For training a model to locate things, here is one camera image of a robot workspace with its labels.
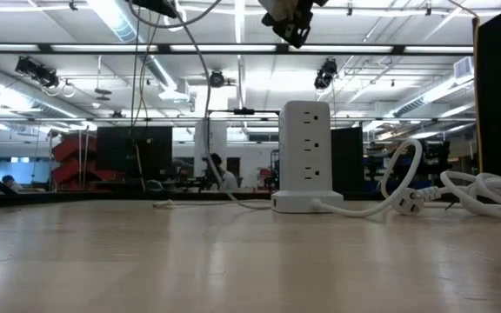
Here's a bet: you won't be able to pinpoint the black overhead rig bar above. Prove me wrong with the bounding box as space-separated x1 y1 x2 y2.
0 42 476 56

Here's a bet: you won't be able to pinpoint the black hanging cables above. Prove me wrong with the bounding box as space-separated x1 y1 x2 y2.
130 0 166 127

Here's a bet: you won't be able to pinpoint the dark background workstation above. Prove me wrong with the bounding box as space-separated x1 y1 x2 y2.
363 138 451 196

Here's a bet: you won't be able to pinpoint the person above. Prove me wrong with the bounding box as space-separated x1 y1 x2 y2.
206 152 239 192
1 174 24 192

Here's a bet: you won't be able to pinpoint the white hanging ring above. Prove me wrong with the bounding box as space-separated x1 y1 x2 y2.
163 3 189 33

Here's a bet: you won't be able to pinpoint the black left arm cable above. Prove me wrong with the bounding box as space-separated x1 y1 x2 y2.
127 0 224 30

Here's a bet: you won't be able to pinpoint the white power strip tower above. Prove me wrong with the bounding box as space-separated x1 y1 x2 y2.
271 100 345 214

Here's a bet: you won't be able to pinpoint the black hanging camera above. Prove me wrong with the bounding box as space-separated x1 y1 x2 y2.
208 70 226 89
14 55 60 90
313 58 339 91

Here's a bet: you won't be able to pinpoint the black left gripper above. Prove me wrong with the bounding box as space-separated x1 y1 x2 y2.
261 0 330 49

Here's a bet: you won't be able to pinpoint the black background frame stand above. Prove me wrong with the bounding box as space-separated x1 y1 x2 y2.
206 108 283 175

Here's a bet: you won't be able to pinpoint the black background panel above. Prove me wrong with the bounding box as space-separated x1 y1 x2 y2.
331 126 364 196
97 125 173 179

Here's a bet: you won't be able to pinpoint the white power strip cord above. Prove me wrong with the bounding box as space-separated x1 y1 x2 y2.
311 138 501 220

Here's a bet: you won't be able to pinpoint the red storage shelf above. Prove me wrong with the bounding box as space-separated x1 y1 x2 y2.
50 132 125 191

